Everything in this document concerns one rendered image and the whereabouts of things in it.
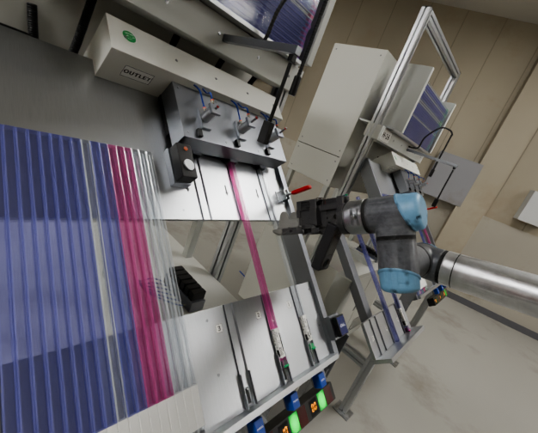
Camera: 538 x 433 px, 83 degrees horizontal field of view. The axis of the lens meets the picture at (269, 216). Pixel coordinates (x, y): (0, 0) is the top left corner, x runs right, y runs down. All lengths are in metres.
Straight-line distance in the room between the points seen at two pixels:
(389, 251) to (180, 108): 0.51
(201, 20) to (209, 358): 0.68
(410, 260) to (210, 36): 0.64
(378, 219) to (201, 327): 0.39
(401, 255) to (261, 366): 0.35
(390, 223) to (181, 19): 0.59
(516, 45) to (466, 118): 0.85
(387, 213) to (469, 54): 4.00
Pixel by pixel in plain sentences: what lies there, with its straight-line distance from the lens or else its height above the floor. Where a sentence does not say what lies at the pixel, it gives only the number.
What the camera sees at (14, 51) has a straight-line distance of 0.69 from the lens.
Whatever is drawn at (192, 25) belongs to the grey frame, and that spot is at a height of 1.33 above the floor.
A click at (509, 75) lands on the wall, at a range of 4.57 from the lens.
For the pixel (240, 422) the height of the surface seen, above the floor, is 0.73.
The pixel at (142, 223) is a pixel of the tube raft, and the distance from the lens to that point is 0.57.
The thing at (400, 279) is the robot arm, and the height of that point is 1.03.
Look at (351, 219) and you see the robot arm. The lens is 0.66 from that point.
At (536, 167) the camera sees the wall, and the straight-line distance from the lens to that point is 4.54.
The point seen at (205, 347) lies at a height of 0.81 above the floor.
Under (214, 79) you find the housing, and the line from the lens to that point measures 0.80.
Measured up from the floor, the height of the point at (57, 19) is 1.24.
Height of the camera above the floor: 1.20
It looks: 16 degrees down
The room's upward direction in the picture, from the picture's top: 21 degrees clockwise
